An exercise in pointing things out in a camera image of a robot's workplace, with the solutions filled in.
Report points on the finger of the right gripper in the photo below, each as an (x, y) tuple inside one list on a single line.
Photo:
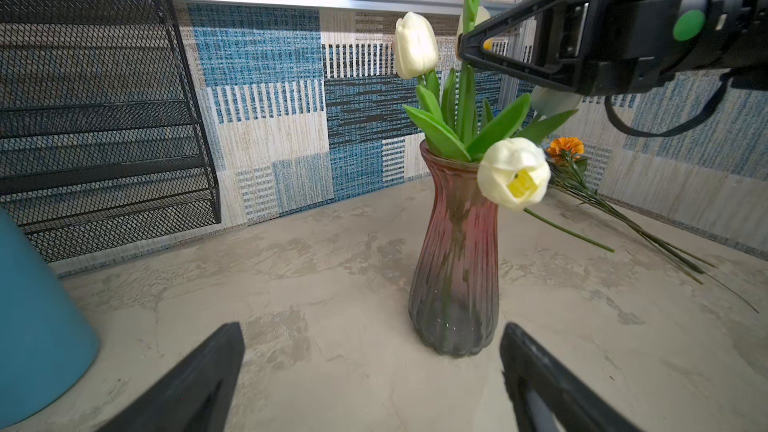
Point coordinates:
[(558, 37)]

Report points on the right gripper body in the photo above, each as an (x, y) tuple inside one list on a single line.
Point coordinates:
[(643, 44)]

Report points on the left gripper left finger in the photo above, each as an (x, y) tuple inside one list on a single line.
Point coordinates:
[(196, 394)]

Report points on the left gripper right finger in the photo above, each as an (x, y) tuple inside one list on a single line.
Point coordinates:
[(546, 396)]

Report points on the dark red glass vase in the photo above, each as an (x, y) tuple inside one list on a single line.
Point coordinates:
[(454, 297)]

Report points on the teal cylindrical vase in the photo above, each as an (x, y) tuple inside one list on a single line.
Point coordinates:
[(47, 343)]

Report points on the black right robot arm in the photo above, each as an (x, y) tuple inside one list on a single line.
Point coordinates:
[(510, 43)]

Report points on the mixed blue orange bouquet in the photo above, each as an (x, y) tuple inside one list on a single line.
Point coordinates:
[(568, 164)]

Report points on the black wire shelf rack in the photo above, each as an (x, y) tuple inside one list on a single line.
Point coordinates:
[(102, 137)]

